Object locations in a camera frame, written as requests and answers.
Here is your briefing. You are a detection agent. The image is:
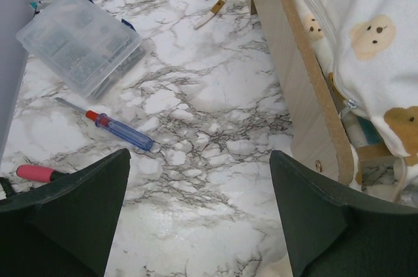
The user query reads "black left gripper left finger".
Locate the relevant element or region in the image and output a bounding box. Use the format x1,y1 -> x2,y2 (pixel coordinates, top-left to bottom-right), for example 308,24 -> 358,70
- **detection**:
1,149 -> 131,276

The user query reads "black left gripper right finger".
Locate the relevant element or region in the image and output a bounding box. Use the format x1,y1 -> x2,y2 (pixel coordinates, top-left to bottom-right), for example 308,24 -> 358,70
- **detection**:
270,150 -> 417,276

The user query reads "wooden pet bed frame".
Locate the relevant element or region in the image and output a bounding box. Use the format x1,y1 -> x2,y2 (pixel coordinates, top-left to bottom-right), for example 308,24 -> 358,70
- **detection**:
246,0 -> 394,185

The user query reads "large bear print cushion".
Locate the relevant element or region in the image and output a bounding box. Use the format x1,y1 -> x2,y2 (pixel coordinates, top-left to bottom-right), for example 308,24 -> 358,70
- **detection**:
192,0 -> 418,204

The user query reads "clear plastic screw box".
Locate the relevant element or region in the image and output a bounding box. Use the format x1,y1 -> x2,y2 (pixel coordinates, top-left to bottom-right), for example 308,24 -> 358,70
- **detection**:
16,0 -> 146,102

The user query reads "red handled screwdriver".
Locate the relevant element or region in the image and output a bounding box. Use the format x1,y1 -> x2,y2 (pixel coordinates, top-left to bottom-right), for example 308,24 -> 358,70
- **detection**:
16,165 -> 69,183

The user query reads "blue handled screwdriver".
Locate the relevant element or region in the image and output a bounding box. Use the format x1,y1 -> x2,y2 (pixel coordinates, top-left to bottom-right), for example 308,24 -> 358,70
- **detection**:
55,97 -> 153,152

